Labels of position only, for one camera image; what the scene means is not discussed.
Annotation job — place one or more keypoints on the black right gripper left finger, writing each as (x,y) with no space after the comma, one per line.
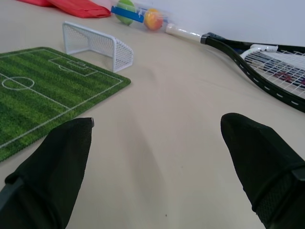
(47,171)

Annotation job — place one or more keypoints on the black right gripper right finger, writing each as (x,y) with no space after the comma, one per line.
(259,162)

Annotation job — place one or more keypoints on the green soccer field mat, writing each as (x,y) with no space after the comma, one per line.
(40,90)

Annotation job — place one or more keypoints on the white mini soccer goal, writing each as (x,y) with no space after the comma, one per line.
(100,45)

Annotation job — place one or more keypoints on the black tennis racket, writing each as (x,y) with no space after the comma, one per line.
(250,64)

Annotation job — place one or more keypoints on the white racket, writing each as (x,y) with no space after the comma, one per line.
(267,48)

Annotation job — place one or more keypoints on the red fabric bag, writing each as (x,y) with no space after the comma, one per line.
(81,8)

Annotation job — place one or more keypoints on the green ball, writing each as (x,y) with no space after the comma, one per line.
(125,12)

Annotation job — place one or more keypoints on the orange yellow ball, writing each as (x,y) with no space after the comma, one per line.
(153,19)

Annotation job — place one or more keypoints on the clear ball tube blue label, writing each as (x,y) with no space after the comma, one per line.
(140,16)

